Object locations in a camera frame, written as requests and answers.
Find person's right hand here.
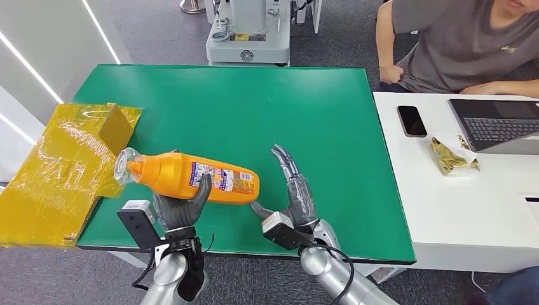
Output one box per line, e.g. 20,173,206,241
379,64,405,85

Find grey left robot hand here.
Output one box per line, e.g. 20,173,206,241
153,173,213,233

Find person's left hand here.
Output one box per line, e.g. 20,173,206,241
459,81,501,96

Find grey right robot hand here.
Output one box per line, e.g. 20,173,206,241
249,144,320,230

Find orange plastic bottle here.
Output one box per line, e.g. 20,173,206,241
114,147,261,207

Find grey laptop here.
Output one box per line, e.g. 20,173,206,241
447,98,539,156

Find person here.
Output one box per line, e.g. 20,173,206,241
374,0,539,96

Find black smartphone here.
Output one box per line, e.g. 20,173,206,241
396,105,428,139

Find gold snack wrapper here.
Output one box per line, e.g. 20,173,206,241
429,137,481,177

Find white table leg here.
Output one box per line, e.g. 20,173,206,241
294,0,323,36

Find green table mat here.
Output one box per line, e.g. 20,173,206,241
72,64,417,265

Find yellow film wrapped cardboard box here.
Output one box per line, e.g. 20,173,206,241
0,103,143,249

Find grey wheeled machine base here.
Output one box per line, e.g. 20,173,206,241
205,0,291,68

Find dark blue cloth item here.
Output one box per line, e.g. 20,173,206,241
488,266,539,305

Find chrome chair base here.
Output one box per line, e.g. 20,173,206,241
180,0,207,15

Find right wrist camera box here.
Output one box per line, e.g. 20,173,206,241
261,212,316,252

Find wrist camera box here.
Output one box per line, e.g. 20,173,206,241
116,200,163,250
261,212,316,252

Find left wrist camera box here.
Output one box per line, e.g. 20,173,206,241
116,200,163,250

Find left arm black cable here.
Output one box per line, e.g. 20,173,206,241
131,248,158,292

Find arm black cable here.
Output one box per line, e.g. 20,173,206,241
131,248,158,292
311,244,355,305

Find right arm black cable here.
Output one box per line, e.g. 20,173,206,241
311,244,355,305

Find white cable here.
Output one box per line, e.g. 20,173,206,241
470,271,487,294

